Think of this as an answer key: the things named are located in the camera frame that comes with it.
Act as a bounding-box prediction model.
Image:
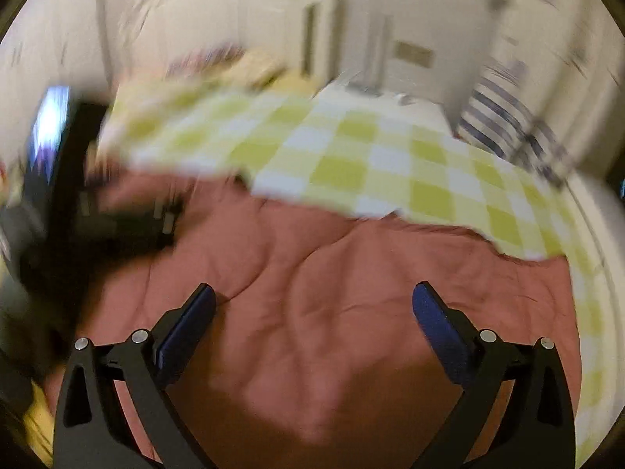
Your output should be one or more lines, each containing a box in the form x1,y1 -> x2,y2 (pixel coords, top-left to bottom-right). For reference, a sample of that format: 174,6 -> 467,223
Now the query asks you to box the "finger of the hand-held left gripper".
83,190 -> 184,257

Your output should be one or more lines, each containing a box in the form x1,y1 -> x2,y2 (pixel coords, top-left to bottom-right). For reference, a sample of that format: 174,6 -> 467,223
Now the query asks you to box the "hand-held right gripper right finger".
412,281 -> 578,469

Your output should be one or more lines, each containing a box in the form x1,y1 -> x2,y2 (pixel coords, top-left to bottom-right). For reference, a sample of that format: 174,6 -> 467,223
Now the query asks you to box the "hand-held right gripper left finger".
51,283 -> 218,469

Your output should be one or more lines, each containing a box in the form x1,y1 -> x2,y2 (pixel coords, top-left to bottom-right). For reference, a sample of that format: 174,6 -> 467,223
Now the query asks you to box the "pink quilted jacket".
44,171 -> 582,469

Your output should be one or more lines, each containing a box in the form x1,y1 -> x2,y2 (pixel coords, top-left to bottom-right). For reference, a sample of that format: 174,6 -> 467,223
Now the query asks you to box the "patterned pillow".
166,46 -> 245,76

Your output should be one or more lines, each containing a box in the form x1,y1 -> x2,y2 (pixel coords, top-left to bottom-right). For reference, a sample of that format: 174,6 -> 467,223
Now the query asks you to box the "yellow pillow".
215,51 -> 289,89

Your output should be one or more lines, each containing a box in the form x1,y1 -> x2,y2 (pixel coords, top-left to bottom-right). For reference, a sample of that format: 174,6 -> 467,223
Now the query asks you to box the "white wooden headboard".
98,0 -> 343,84

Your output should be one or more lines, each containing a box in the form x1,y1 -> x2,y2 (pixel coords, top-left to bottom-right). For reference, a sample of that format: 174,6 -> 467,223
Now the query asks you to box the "printed striped curtain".
454,0 -> 587,186

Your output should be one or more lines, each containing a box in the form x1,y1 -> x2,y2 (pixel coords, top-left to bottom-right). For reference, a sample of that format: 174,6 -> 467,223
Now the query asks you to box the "white nightstand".
317,75 -> 450,123

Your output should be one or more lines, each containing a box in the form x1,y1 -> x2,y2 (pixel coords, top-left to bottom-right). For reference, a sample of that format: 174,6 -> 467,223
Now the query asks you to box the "white pole lamp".
364,12 -> 391,91

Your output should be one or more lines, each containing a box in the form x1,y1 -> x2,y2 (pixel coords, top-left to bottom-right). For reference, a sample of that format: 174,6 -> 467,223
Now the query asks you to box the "wall socket plate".
393,41 -> 436,69

